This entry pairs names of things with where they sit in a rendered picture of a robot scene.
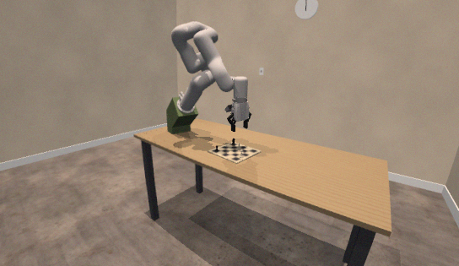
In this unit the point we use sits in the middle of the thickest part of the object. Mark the black and white chessboard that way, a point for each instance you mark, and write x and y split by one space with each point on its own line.
230 152

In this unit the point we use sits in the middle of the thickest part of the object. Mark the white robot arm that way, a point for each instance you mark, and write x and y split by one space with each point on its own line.
208 57

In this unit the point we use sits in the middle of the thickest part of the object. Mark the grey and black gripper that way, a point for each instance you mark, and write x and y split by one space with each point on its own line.
239 112

